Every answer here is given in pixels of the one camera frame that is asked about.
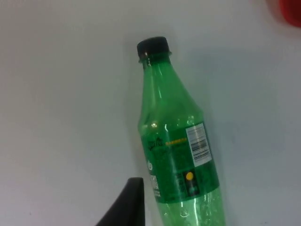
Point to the green plastic bottle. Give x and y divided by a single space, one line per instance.
174 131

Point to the red tray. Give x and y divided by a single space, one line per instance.
290 10

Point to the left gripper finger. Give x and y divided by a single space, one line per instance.
130 207

